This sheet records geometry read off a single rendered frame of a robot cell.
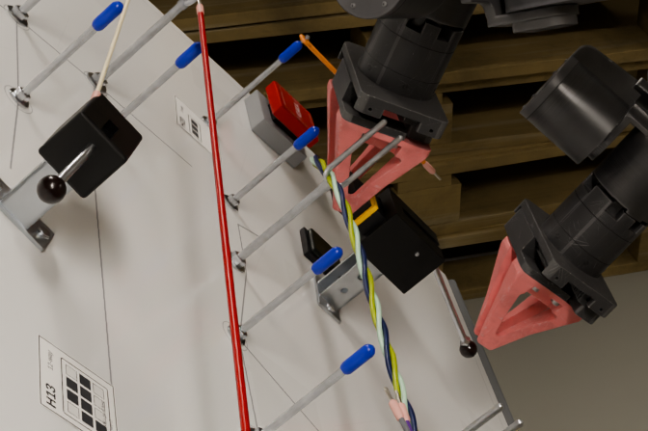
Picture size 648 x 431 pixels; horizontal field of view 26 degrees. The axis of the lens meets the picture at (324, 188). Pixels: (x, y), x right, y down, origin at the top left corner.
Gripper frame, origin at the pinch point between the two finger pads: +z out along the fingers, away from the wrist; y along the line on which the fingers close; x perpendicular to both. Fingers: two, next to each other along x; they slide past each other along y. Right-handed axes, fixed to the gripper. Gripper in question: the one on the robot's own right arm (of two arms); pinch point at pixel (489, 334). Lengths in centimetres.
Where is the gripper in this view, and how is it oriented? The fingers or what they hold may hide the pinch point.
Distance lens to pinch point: 109.1
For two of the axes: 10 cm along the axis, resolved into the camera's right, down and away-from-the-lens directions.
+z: -6.3, 7.2, 3.0
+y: 0.9, 4.6, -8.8
